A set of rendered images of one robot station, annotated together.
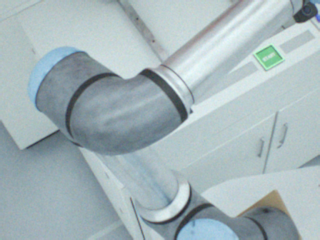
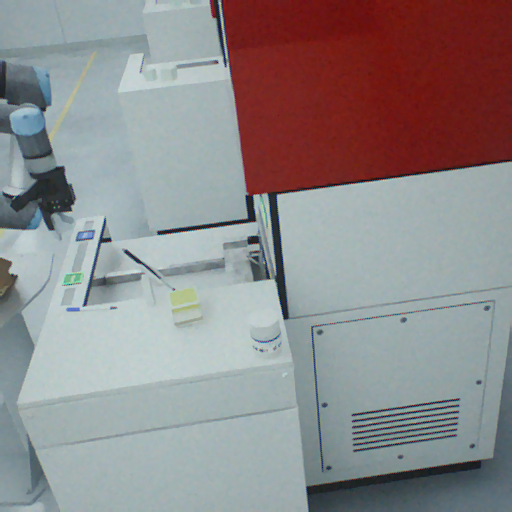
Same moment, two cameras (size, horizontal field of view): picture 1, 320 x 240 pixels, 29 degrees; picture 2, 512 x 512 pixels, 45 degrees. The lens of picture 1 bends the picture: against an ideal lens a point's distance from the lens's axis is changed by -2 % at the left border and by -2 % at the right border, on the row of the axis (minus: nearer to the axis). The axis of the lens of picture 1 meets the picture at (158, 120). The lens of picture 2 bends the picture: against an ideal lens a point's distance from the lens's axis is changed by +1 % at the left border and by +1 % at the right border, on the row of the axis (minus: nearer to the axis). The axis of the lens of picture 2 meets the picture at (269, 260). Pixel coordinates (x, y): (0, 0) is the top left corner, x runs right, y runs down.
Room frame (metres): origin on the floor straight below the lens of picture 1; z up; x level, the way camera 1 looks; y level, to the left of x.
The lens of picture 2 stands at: (1.81, -1.53, 1.90)
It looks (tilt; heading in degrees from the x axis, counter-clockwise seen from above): 32 degrees down; 110
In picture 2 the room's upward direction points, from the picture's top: 6 degrees counter-clockwise
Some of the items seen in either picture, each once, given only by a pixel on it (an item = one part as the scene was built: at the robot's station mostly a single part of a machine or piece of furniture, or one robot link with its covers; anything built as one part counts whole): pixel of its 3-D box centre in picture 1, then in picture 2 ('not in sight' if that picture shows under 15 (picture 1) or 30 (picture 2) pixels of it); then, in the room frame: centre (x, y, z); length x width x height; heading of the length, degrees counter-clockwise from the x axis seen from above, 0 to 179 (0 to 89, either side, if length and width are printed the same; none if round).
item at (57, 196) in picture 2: not in sight; (52, 189); (0.78, -0.28, 1.25); 0.09 x 0.08 x 0.12; 23
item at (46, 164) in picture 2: not in sight; (40, 161); (0.77, -0.28, 1.33); 0.08 x 0.08 x 0.05
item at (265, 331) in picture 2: not in sight; (265, 333); (1.41, -0.49, 1.01); 0.07 x 0.07 x 0.10
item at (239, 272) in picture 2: not in sight; (239, 275); (1.18, -0.06, 0.87); 0.36 x 0.08 x 0.03; 113
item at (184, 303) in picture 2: not in sight; (185, 307); (1.17, -0.41, 1.00); 0.07 x 0.07 x 0.07; 32
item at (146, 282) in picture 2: not in sight; (152, 281); (1.06, -0.36, 1.03); 0.06 x 0.04 x 0.13; 23
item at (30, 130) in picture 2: not in sight; (31, 132); (0.77, -0.28, 1.41); 0.09 x 0.08 x 0.11; 126
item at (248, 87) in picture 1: (224, 96); (85, 276); (0.71, -0.17, 0.89); 0.55 x 0.09 x 0.14; 113
